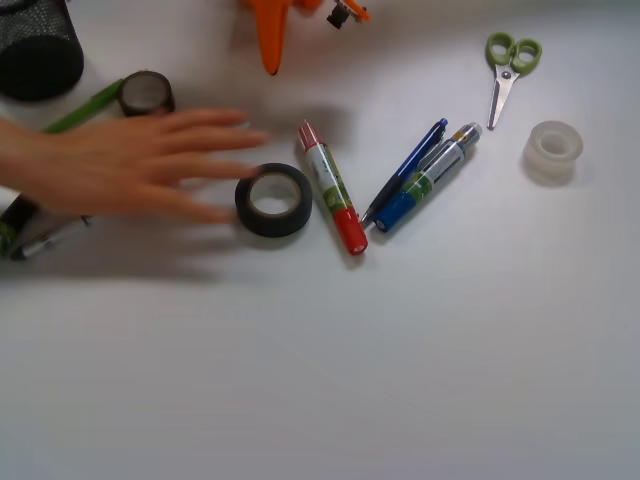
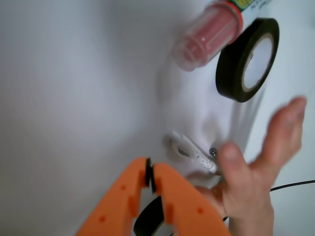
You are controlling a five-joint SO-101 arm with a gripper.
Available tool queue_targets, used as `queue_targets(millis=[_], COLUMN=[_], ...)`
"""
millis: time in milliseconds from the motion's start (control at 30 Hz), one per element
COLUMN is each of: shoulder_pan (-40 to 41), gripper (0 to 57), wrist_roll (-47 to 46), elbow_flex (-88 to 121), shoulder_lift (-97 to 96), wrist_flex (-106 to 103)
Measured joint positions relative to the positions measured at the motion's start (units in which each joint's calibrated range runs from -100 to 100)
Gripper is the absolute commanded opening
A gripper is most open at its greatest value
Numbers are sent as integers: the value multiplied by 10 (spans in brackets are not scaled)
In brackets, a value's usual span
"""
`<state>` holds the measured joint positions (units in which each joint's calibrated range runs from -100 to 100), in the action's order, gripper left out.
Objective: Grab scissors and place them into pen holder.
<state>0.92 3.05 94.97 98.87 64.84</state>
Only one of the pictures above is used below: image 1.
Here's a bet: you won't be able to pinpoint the orange pointed gripper finger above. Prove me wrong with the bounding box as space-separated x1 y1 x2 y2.
249 0 290 76

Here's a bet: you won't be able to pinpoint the orange gripper finger with motor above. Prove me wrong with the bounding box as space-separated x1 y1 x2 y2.
327 0 370 29

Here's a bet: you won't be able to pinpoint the dark blue ballpoint pen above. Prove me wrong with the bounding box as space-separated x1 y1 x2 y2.
360 118 448 227

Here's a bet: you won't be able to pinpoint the blue cap marker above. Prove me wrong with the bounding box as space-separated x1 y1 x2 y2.
374 122 482 232

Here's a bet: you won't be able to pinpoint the green handled scissors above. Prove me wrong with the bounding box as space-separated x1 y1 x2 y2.
485 32 543 131

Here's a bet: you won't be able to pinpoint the red cap marker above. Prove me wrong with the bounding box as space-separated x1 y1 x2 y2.
298 121 368 256

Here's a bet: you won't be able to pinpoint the clear tape roll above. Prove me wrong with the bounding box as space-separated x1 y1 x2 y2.
521 120 584 187

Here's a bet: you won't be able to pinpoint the silver white pen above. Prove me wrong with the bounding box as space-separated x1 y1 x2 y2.
9 216 93 261

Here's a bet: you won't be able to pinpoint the green pen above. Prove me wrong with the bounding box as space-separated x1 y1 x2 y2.
43 79 123 134

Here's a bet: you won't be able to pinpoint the black mesh pen holder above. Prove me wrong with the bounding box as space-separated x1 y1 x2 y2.
1 0 84 103

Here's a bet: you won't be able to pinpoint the person's bare hand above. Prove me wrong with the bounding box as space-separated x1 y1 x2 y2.
1 108 267 224

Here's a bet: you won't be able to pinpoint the brown tape roll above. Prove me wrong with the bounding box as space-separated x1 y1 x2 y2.
116 70 175 117

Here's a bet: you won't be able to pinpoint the black marker at edge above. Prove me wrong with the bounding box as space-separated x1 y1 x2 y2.
1 195 40 258

